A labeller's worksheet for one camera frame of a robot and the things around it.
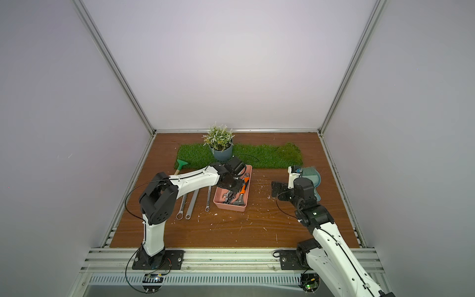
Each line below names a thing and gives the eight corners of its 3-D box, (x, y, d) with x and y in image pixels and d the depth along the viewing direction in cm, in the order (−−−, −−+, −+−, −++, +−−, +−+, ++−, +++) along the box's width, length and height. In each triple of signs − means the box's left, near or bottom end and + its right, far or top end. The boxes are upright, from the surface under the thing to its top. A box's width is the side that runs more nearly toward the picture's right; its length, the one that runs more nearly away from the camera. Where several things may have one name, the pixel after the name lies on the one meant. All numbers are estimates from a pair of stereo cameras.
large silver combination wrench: (186, 219, 86) (184, 217, 84) (195, 190, 95) (194, 188, 94) (190, 219, 86) (189, 217, 84) (199, 191, 95) (198, 189, 93)
